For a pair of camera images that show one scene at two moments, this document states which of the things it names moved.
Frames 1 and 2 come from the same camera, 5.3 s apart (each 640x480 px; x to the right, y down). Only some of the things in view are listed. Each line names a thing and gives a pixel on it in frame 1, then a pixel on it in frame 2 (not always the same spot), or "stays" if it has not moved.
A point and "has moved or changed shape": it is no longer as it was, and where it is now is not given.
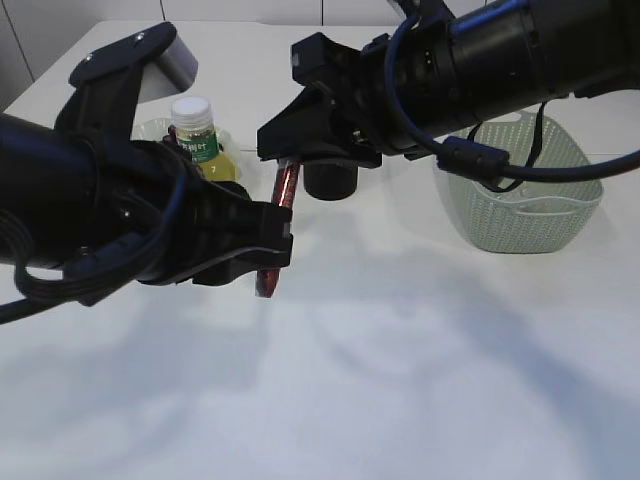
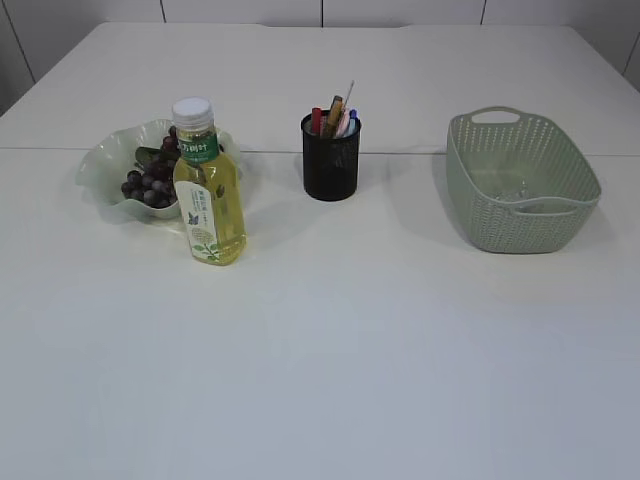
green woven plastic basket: x=538 y=215 stays
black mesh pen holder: x=330 y=180 stays
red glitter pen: x=283 y=195 has moved or changed shape
